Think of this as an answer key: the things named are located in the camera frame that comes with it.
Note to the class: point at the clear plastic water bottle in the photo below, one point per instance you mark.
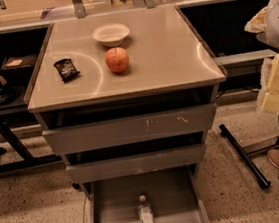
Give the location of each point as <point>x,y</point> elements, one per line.
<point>145,210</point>

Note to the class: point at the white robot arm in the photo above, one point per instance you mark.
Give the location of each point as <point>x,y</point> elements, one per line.
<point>271,35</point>

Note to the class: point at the top drawer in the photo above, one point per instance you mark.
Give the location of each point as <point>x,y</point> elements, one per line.
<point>129,130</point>

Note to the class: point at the drawer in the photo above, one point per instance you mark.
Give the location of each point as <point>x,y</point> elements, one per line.
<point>172,195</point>
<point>136,164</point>
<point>129,130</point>

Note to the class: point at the grey drawer cabinet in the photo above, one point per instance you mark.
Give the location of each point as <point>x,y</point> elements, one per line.
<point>126,100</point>

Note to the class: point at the bottom drawer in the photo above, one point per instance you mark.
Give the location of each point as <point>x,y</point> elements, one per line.
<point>172,195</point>

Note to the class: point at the middle drawer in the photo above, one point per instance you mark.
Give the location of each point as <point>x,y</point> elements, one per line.
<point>136,164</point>

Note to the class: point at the black table leg bar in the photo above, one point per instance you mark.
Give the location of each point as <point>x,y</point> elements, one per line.
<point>261,179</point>

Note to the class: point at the red apple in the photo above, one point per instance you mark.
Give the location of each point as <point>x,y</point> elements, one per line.
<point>117,60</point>

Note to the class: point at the white bowl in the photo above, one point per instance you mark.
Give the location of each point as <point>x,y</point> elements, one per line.
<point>111,34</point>

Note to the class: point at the black snack packet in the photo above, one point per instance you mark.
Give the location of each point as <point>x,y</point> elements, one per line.
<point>66,69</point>

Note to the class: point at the black box on shelf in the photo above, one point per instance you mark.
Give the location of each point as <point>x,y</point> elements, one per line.
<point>18,66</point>

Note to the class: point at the black desk frame left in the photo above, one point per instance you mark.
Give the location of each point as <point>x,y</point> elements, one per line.
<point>11,118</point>

